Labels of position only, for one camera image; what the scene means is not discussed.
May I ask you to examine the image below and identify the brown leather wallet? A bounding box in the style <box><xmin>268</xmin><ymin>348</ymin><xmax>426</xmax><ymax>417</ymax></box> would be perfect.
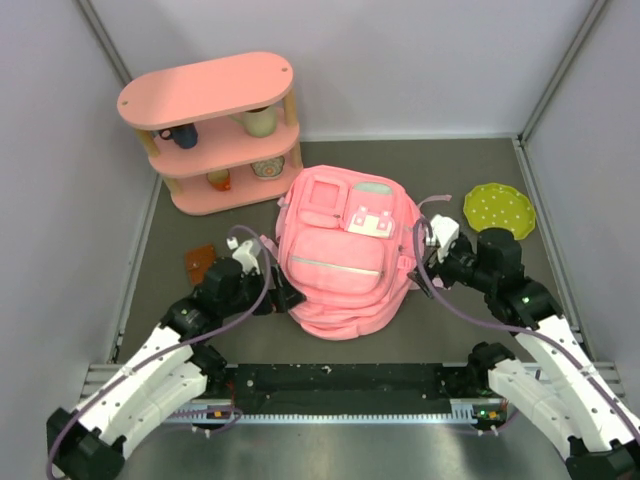
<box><xmin>184</xmin><ymin>244</ymin><xmax>216</xmax><ymax>286</ymax></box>

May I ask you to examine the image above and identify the pale green mug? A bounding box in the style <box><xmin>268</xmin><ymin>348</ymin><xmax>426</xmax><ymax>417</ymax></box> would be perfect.
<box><xmin>229</xmin><ymin>106</ymin><xmax>278</xmax><ymax>138</ymax></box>

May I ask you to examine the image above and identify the pink student backpack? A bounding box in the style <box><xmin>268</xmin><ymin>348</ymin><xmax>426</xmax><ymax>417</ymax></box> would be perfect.
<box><xmin>264</xmin><ymin>165</ymin><xmax>424</xmax><ymax>341</ymax></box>

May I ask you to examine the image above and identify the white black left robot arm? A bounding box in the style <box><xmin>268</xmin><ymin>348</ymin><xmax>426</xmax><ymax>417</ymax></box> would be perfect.
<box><xmin>45</xmin><ymin>258</ymin><xmax>305</xmax><ymax>479</ymax></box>

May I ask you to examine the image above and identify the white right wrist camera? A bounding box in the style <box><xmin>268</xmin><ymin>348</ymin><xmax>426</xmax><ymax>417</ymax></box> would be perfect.
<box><xmin>425</xmin><ymin>214</ymin><xmax>460</xmax><ymax>263</ymax></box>

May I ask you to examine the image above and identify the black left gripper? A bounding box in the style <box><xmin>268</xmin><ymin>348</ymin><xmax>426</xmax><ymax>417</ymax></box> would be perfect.
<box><xmin>220</xmin><ymin>262</ymin><xmax>305</xmax><ymax>317</ymax></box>

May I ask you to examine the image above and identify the patterned ceramic bowl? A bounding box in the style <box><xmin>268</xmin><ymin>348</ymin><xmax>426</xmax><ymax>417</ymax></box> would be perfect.
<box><xmin>251</xmin><ymin>156</ymin><xmax>285</xmax><ymax>180</ymax></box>

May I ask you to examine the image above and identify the green polka dot plate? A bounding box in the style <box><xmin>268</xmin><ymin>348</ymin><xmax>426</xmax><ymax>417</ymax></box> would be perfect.
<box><xmin>463</xmin><ymin>183</ymin><xmax>536</xmax><ymax>240</ymax></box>

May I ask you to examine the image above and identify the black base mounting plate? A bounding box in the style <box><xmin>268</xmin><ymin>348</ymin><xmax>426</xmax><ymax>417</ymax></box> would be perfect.
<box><xmin>203</xmin><ymin>363</ymin><xmax>496</xmax><ymax>414</ymax></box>

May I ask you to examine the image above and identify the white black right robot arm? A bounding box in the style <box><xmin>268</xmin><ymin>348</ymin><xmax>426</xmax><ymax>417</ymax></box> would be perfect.
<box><xmin>412</xmin><ymin>216</ymin><xmax>639</xmax><ymax>479</ymax></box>

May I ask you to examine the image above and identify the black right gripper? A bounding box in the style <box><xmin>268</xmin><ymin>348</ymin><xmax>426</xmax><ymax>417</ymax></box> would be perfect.
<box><xmin>407</xmin><ymin>235</ymin><xmax>494</xmax><ymax>297</ymax></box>

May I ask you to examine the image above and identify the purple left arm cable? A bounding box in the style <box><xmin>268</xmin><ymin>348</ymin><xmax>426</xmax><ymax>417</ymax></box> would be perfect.
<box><xmin>45</xmin><ymin>224</ymin><xmax>274</xmax><ymax>479</ymax></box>

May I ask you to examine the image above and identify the pink three-tier wooden shelf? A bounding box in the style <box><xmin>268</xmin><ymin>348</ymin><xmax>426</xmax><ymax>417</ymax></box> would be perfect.
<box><xmin>117</xmin><ymin>52</ymin><xmax>303</xmax><ymax>216</ymax></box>

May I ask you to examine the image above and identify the dark blue mug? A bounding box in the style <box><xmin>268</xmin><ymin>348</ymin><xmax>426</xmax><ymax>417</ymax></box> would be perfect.
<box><xmin>158</xmin><ymin>123</ymin><xmax>198</xmax><ymax>149</ymax></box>

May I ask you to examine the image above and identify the grey slotted cable duct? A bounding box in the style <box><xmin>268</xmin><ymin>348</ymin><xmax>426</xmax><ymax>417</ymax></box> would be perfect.
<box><xmin>165</xmin><ymin>398</ymin><xmax>508</xmax><ymax>426</ymax></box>

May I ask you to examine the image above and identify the orange cup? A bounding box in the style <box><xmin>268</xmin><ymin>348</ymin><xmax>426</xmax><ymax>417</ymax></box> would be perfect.
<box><xmin>206</xmin><ymin>169</ymin><xmax>231</xmax><ymax>192</ymax></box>

